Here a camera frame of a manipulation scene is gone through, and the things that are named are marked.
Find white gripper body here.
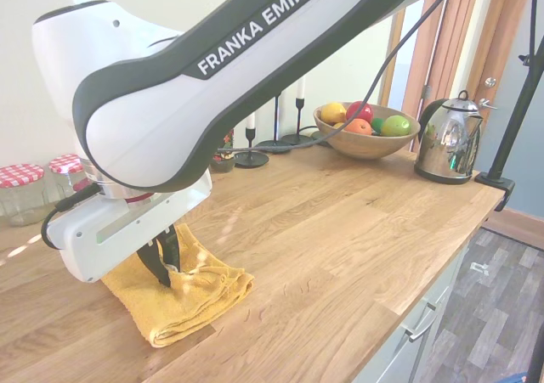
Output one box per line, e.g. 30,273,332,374
46,172,213,283

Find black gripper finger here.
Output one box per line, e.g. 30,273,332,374
159,225,181,273
136,240,173,289

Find yellow towel cloth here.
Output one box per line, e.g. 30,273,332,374
100,223,255,349

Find glass jar red checked lid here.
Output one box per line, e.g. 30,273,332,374
48,153,86,209
0,163,48,227

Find dark pot with red flowers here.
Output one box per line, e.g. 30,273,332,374
210,129,236,175

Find short black candle holder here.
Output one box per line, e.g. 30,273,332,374
234,126,270,169

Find tall thin black candle holder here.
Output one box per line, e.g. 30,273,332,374
254,93,292,155

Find yellow lemon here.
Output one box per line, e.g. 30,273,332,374
320,102,348,125

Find wooden fruit bowl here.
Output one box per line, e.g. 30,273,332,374
313,101,422,161

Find orange fruit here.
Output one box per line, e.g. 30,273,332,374
342,118,372,136

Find red apple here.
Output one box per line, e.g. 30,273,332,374
345,100,375,122

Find green apple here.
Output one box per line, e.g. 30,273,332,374
380,115,411,138

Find pale green base cabinet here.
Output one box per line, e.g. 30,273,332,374
350,229,473,383

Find shiny steel kettle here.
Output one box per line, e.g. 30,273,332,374
414,89,485,186

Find wooden door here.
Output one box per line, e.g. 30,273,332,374
467,0,536,174

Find black cable with plug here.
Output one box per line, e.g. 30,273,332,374
41,183,102,251

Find silver drawer handle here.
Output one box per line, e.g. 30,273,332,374
403,304,439,343

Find grey hanging cable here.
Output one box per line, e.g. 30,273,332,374
218,0,463,155

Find wooden door frame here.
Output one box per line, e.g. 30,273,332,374
379,0,484,150

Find black camera stand with clamp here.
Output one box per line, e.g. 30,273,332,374
474,0,544,212

